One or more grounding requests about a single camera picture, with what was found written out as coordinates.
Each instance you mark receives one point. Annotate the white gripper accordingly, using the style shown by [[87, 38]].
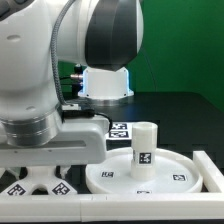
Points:
[[80, 142]]

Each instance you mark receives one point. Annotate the white fence rail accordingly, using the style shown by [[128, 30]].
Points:
[[213, 179], [94, 207]]

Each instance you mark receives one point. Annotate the white cross table base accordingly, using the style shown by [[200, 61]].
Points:
[[44, 178]]

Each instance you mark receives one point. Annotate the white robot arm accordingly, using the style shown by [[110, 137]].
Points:
[[37, 128]]

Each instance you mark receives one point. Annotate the black camera stand pole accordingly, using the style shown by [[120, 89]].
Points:
[[77, 79]]

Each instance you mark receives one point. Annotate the white right fence rail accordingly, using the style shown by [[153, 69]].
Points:
[[213, 179]]

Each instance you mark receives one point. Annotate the white round table top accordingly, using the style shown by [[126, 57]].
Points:
[[128, 172]]

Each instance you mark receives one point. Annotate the white marker sheet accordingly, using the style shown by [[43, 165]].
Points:
[[123, 130]]

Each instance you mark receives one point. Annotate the white front fence rail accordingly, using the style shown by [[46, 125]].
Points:
[[94, 207]]

